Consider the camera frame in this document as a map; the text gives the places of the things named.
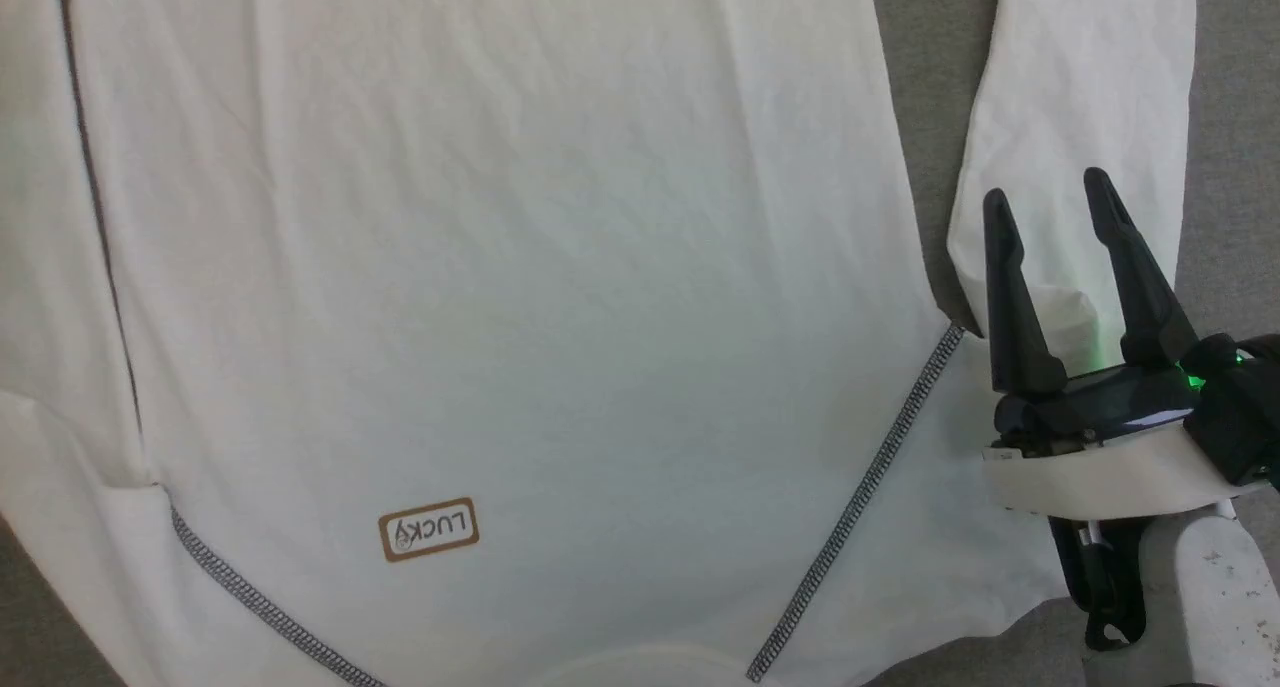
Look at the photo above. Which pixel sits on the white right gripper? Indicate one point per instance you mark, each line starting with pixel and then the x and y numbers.
pixel 1100 467

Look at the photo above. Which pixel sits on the white long-sleeve shirt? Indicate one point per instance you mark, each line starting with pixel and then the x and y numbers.
pixel 500 267

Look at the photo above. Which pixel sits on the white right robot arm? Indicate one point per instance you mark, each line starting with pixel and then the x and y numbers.
pixel 1215 597

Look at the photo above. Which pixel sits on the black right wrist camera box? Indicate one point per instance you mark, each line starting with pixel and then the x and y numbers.
pixel 1235 407

